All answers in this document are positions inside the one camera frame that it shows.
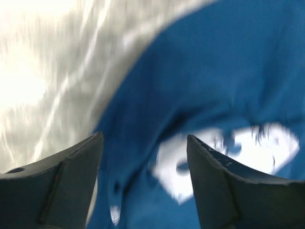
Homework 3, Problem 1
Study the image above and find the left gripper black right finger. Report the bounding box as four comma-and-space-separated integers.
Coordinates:
187, 135, 305, 229

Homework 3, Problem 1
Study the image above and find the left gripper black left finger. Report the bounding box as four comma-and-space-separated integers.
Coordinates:
0, 132, 103, 229

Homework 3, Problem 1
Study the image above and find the blue cartoon print t-shirt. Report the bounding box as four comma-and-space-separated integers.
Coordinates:
88, 0, 305, 229

